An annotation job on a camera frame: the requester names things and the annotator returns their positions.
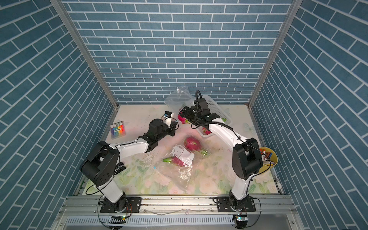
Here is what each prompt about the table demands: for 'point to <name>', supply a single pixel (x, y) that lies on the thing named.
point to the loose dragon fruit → (195, 145)
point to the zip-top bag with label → (178, 99)
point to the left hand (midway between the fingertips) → (180, 123)
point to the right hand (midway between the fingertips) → (184, 114)
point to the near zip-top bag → (182, 175)
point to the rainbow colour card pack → (118, 130)
